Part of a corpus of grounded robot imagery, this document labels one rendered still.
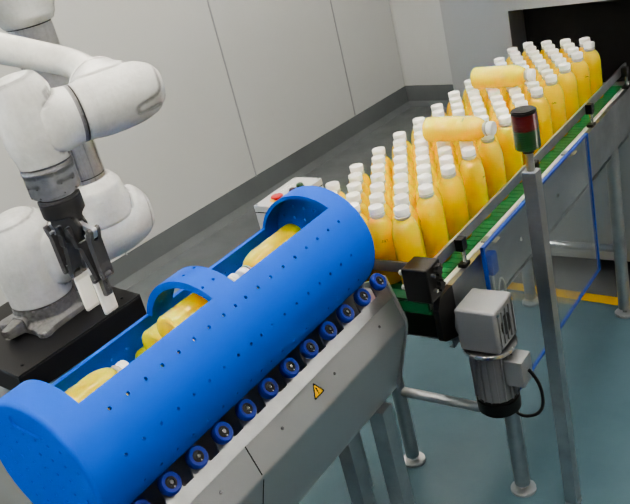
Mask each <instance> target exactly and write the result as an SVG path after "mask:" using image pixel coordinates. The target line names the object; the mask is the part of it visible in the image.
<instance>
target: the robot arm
mask: <svg viewBox="0 0 630 504"><path fill-rule="evenodd" d="M54 12H55V6H54V0H0V28H1V29H2V30H3V31H6V33H2V32H0V64H1V65H6V66H12V67H18V68H20V69H21V71H18V72H15V73H12V74H9V75H6V76H4V77H2V78H0V137H1V140H2V142H3V145H4V147H5V149H6V151H7V153H8V155H9V156H10V158H11V159H12V160H13V161H14V162H15V164H16V165H17V167H18V169H19V171H20V175H21V177H22V178H23V181H24V183H25V186H26V188H27V191H28V193H29V196H30V198H31V199H32V200H34V201H38V202H37V204H38V207H39V209H38V208H35V207H26V206H19V207H14V208H11V209H9V210H7V211H4V212H3V213H1V214H0V287H1V289H2V291H3V293H4V295H5V297H6V298H7V300H8V302H9V304H10V306H11V308H12V312H13V313H12V314H11V315H9V316H8V317H6V318H4V319H3V320H1V321H0V327H1V329H2V330H3V331H2V333H1V334H2V336H3V338H5V340H11V339H14V338H16V337H18V336H20V335H22V334H24V333H28V334H33V335H36V336H38V337H39V338H41V339H45V338H48V337H50V336H51V335H52V334H53V333H54V332H55V331H56V330H57V329H58V328H60V327H61V326H62V325H64V324H65V323H66V322H68V321H69V320H71V319H72V318H73V317H75V316H76V315H77V314H79V313H80V312H81V311H83V310H84V309H86V311H90V310H92V309H93V308H95V307H96V306H97V305H99V304H100V303H101V306H102V309H103V311H104V314H105V315H108V314H109V313H111V312H112V311H113V310H115V309H116V308H118V304H117V301H116V298H115V296H114V293H113V290H112V288H111V284H110V282H109V279H108V277H109V276H110V275H112V274H113V273H114V269H113V267H112V264H111V261H110V260H112V259H114V258H116V257H118V256H120V255H122V254H124V253H126V252H127V251H129V250H131V249H132V248H134V247H135V246H136V245H138V244H139V243H140V242H141V241H142V240H143V239H144V238H145V237H146V236H147V235H148V234H149V233H150V232H151V229H152V227H153V225H154V213H153V209H152V206H151V203H150V201H149V199H148V198H147V196H146V195H145V194H144V193H143V192H142V191H141V190H140V189H139V188H137V187H135V186H133V185H130V184H127V185H124V184H123V182H122V181H121V179H120V178H119V176H118V175H117V174H115V173H113V172H112V171H110V170H108V169H104V166H103V163H102V160H101V158H100V155H99V152H98V149H97V146H96V144H95V141H94V139H97V138H103V137H107V136H110V135H113V134H116V133H119V132H122V131H124V130H127V129H129V128H131V127H134V126H136V125H138V124H140V123H142V122H144V121H146V120H147V119H149V118H150V117H152V116H153V115H154V114H155V113H157V112H158V111H159V110H160V108H161V107H162V104H163V102H164V100H165V96H166V94H165V87H164V83H163V80H162V77H161V75H160V73H159V71H158V70H157V69H156V68H155V67H153V66H152V65H151V64H149V63H145V62H140V61H129V62H123V61H121V60H112V59H111V58H108V57H105V56H95V57H92V56H90V55H88V54H86V53H84V52H82V51H79V50H76V49H73V48H70V47H66V46H62V45H61V44H60V41H59V39H58V36H57V33H56V30H55V27H54V25H53V22H52V21H51V18H53V17H54ZM87 269H89V270H90V272H91V274H92V275H93V277H94V279H95V280H94V281H91V279H90V276H89V274H88V272H87V271H86V270H87ZM84 271H85V272H84ZM98 273H99V274H98ZM72 279H74V281H75V284H76V286H77V289H78V291H79V292H78V291H76V289H75V287H74V285H73V283H72ZM92 283H93V284H92ZM94 288H95V289H94ZM96 293H97V294H96ZM97 296H98V297H97ZM98 298H99V299H98ZM99 301H100V302H99Z"/></svg>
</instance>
